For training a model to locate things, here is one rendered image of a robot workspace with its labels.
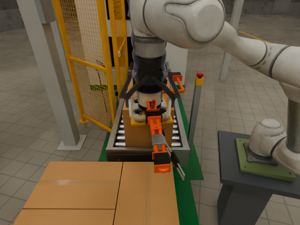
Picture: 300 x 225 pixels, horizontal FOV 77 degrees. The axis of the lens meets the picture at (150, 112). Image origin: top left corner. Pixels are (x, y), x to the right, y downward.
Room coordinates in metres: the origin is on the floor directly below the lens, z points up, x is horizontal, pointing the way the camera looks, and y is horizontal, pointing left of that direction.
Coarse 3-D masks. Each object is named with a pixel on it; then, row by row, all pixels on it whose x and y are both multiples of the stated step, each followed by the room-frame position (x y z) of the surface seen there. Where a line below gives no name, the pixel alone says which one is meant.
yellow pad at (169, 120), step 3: (162, 96) 1.39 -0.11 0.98; (162, 99) 1.34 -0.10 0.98; (165, 99) 1.35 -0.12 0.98; (165, 108) 1.21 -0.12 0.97; (162, 111) 1.14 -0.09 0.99; (165, 111) 1.15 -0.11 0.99; (171, 117) 1.10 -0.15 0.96; (162, 120) 1.07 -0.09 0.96; (165, 120) 1.07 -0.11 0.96; (168, 120) 1.07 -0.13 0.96; (171, 120) 1.07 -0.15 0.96; (162, 123) 1.06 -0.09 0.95; (165, 123) 1.06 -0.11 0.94
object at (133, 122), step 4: (132, 100) 1.32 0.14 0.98; (136, 100) 1.28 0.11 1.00; (132, 104) 1.26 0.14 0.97; (132, 108) 1.21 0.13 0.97; (136, 112) 1.12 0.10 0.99; (140, 112) 1.16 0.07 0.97; (132, 116) 1.12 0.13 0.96; (132, 120) 1.07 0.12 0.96; (132, 124) 1.03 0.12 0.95; (136, 124) 1.04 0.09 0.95; (140, 124) 1.04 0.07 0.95; (144, 124) 1.04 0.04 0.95
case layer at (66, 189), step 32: (32, 192) 0.80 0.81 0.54; (64, 192) 0.80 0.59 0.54; (96, 192) 0.80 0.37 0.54; (128, 192) 0.80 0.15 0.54; (160, 192) 0.80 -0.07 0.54; (32, 224) 0.59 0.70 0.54; (64, 224) 0.59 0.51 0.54; (96, 224) 0.59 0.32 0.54; (128, 224) 0.59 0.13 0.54; (160, 224) 0.59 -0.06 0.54
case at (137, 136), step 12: (132, 84) 1.69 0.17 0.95; (168, 84) 1.69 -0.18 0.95; (132, 96) 1.44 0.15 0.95; (168, 96) 1.44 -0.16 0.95; (132, 132) 1.23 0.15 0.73; (144, 132) 1.23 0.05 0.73; (168, 132) 1.22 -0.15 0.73; (132, 144) 1.23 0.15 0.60; (144, 144) 1.23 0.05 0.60; (168, 144) 1.22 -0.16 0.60
